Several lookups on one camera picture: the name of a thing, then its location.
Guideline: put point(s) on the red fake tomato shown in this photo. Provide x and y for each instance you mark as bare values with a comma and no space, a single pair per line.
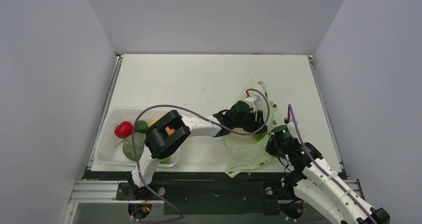
123,130

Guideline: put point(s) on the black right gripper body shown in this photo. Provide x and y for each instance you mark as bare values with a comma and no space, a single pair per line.
273,146

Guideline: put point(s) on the white perforated plastic basket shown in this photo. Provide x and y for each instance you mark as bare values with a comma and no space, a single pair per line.
108,153

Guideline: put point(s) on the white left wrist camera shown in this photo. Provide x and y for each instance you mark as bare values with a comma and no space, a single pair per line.
252,101

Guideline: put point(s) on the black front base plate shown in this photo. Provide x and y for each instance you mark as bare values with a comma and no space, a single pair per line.
209,193

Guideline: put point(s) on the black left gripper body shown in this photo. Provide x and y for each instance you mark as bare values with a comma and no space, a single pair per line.
248,123

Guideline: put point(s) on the dark green fake lime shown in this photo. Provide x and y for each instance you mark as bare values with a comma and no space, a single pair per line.
141,126

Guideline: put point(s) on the orange fake peach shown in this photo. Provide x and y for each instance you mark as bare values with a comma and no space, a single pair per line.
169,130

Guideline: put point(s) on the pale green plastic bag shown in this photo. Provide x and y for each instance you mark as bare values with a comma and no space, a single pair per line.
244,154

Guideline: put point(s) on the small green fake fruit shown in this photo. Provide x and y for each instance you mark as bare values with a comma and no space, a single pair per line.
165,160

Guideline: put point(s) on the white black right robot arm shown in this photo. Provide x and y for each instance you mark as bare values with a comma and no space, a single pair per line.
315,182

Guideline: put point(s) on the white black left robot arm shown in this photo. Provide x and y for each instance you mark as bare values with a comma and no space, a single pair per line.
166,135

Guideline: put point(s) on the green fake grape bunch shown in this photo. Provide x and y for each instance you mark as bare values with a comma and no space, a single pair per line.
259,136

